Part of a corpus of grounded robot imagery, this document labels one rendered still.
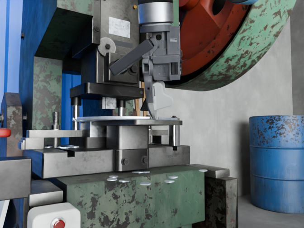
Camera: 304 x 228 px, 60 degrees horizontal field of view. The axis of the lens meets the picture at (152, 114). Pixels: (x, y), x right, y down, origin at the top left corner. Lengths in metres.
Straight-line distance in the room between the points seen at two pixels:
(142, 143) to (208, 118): 2.11
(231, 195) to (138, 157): 0.28
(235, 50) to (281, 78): 3.08
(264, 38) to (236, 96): 2.23
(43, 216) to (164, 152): 0.44
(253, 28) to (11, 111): 0.85
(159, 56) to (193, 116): 2.10
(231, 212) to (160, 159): 0.24
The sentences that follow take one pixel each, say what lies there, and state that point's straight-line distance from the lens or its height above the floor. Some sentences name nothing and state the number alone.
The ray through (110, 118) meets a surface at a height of 0.78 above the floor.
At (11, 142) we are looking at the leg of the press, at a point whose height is 0.71.
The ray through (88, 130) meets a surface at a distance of 0.80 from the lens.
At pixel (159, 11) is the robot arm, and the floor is 0.99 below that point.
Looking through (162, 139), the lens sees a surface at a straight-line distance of 0.94.
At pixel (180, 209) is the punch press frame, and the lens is 0.75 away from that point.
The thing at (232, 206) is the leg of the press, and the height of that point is 0.55.
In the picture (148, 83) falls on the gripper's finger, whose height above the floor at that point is 0.86.
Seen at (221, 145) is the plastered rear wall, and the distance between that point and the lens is 2.94.
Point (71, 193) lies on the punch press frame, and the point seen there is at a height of 0.63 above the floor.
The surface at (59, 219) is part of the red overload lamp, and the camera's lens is 0.47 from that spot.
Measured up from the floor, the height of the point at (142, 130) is 0.76.
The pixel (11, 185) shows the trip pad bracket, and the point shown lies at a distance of 0.54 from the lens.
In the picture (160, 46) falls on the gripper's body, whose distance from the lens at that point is 0.59.
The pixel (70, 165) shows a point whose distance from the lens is 0.67.
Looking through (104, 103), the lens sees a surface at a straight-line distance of 0.84.
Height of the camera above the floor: 0.76
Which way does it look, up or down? 3 degrees up
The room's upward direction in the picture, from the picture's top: straight up
